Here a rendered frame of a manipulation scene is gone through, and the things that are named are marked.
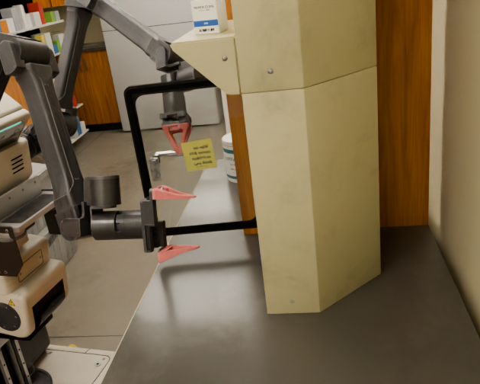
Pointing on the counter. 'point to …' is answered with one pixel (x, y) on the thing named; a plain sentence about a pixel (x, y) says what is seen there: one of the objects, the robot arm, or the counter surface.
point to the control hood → (212, 57)
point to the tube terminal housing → (312, 145)
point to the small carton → (209, 16)
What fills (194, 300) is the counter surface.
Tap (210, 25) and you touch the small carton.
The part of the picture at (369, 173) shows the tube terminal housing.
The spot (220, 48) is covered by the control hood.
